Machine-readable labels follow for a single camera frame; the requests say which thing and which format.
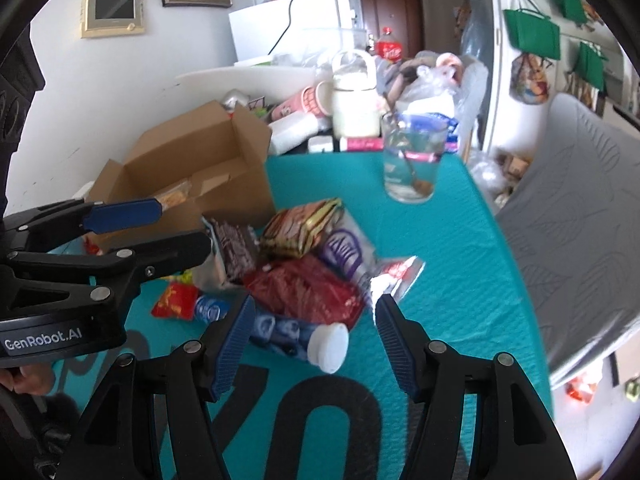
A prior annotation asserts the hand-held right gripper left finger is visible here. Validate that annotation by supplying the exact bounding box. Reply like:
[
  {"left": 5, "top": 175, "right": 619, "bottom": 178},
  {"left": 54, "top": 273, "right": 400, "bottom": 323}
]
[{"left": 65, "top": 294, "right": 258, "bottom": 480}]

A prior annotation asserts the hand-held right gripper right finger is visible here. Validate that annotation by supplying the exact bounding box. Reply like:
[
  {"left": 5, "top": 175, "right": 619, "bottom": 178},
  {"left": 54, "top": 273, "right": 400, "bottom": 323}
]
[{"left": 374, "top": 294, "right": 576, "bottom": 480}]

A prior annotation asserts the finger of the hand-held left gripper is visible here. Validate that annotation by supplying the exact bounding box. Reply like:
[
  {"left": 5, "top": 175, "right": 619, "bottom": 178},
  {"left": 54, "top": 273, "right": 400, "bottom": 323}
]
[
  {"left": 0, "top": 230, "right": 213, "bottom": 313},
  {"left": 2, "top": 197, "right": 165, "bottom": 252}
]

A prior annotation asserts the small red yellow packet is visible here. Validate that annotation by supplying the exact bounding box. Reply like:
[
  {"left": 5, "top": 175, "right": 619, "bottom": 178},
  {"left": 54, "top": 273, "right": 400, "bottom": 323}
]
[{"left": 151, "top": 280, "right": 201, "bottom": 321}]

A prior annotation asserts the yellow orange snack packet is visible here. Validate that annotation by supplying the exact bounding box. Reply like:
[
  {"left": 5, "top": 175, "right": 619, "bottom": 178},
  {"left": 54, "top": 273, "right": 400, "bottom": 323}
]
[{"left": 155, "top": 180, "right": 193, "bottom": 211}]

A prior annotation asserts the clear translucent snack packet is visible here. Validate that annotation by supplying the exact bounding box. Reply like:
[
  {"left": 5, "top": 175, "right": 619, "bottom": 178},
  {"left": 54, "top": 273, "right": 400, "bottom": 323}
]
[{"left": 191, "top": 252, "right": 246, "bottom": 295}]

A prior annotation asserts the blue tube with white cap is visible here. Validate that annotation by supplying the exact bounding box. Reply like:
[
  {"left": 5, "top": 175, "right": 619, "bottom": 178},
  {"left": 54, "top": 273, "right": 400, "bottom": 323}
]
[{"left": 192, "top": 295, "right": 350, "bottom": 375}]

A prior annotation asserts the dark brown snack packet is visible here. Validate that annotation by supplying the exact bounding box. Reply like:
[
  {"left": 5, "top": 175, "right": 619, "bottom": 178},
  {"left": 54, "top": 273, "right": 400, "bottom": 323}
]
[{"left": 202, "top": 216, "right": 261, "bottom": 286}]

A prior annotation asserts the brown cardboard box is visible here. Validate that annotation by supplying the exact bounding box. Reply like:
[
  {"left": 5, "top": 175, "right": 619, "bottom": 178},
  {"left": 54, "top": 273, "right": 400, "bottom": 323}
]
[{"left": 87, "top": 100, "right": 277, "bottom": 255}]

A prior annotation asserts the red snack packet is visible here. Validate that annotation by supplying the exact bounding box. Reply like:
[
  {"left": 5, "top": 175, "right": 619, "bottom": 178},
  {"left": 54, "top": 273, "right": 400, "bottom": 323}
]
[{"left": 243, "top": 255, "right": 366, "bottom": 331}]

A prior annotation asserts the purple white snack packet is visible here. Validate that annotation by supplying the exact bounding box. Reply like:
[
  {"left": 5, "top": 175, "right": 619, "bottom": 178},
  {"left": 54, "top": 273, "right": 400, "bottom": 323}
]
[{"left": 320, "top": 210, "right": 426, "bottom": 311}]

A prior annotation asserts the red gold peanut packet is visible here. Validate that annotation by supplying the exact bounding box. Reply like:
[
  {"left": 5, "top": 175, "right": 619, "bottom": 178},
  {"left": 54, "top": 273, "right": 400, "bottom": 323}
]
[{"left": 259, "top": 198, "right": 346, "bottom": 260}]

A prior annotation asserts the person's left hand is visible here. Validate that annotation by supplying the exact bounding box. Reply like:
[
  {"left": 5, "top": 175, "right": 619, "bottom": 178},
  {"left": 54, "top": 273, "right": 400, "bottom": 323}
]
[{"left": 0, "top": 366, "right": 53, "bottom": 397}]

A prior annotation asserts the metal spoon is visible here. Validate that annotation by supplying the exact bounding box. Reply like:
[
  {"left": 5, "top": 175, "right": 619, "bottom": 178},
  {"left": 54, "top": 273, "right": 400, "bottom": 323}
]
[{"left": 387, "top": 110, "right": 435, "bottom": 196}]

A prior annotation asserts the white foam block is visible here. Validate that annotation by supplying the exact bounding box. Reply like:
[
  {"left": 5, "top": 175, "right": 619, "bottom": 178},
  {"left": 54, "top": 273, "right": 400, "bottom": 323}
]
[{"left": 267, "top": 112, "right": 333, "bottom": 153}]

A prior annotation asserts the clear glass cup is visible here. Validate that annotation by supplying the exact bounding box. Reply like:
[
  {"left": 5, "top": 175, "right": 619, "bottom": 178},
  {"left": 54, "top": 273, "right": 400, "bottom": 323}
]
[{"left": 381, "top": 112, "right": 449, "bottom": 205}]

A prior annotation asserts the pink paper cup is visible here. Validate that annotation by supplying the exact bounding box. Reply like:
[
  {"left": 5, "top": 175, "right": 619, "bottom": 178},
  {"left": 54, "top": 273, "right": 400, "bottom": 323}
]
[
  {"left": 270, "top": 85, "right": 321, "bottom": 122},
  {"left": 314, "top": 81, "right": 335, "bottom": 117}
]

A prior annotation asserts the pink slim box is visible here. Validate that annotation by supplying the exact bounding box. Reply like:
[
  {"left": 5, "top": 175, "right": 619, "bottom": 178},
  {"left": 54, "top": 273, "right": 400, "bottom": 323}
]
[{"left": 340, "top": 136, "right": 383, "bottom": 152}]

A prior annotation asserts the grey leaf-pattern chair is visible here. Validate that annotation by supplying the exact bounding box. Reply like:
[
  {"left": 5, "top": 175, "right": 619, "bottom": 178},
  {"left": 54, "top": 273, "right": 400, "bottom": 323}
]
[{"left": 495, "top": 92, "right": 640, "bottom": 388}]

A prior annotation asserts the blue white packet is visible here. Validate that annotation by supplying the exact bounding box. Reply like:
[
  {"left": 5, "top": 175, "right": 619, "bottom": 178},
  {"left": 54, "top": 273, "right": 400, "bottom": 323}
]
[{"left": 395, "top": 112, "right": 461, "bottom": 153}]

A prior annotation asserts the white fridge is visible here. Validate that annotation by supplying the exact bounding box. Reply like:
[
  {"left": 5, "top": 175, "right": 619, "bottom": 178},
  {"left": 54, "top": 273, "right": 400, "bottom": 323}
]
[{"left": 228, "top": 0, "right": 358, "bottom": 63}]

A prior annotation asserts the clear plastic bag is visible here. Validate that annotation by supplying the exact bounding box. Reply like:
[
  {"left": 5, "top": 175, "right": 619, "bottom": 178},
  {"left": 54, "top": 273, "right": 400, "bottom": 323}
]
[{"left": 397, "top": 65, "right": 463, "bottom": 116}]

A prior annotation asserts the colourful patterned bag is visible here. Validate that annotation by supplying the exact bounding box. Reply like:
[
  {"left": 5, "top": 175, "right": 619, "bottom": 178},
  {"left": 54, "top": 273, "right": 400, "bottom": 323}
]
[{"left": 509, "top": 52, "right": 551, "bottom": 106}]

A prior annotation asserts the cola bottle with red cap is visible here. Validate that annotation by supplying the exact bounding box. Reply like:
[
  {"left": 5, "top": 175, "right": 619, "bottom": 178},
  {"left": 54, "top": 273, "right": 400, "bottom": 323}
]
[{"left": 374, "top": 26, "right": 405, "bottom": 63}]

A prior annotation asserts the brown door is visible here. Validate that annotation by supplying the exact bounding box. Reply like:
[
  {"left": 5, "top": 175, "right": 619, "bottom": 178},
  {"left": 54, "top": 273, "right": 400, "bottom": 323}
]
[{"left": 358, "top": 0, "right": 426, "bottom": 58}]

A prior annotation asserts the clear hanging plastic cover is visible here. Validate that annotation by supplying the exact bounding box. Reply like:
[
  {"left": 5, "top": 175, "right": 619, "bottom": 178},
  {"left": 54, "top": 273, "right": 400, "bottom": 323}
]
[{"left": 457, "top": 0, "right": 493, "bottom": 61}]

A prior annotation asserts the beige wall intercom panel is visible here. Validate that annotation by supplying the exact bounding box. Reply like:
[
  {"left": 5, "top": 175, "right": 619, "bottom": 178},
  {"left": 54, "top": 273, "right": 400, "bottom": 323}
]
[{"left": 80, "top": 0, "right": 147, "bottom": 39}]

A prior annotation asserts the cream jug with handle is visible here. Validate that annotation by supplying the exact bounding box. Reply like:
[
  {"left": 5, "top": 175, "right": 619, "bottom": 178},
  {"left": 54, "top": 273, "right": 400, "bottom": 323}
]
[{"left": 331, "top": 50, "right": 382, "bottom": 140}]

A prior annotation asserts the black power cable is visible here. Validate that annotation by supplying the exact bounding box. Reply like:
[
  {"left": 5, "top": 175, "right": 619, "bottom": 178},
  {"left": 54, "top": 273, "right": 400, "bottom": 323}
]
[{"left": 267, "top": 0, "right": 301, "bottom": 56}]

